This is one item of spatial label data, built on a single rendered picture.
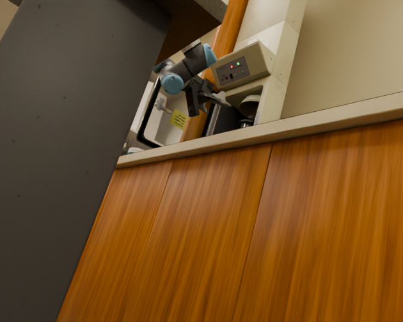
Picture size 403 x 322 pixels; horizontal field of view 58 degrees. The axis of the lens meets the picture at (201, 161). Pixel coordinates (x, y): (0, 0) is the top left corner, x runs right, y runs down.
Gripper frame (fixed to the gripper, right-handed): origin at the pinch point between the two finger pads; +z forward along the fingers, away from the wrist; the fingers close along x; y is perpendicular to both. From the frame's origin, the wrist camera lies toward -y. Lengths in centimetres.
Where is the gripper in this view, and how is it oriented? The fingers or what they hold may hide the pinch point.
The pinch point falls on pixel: (219, 111)
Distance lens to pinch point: 157.5
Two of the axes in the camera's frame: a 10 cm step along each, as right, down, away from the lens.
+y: 2.7, -9.0, 3.3
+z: 7.3, 4.2, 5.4
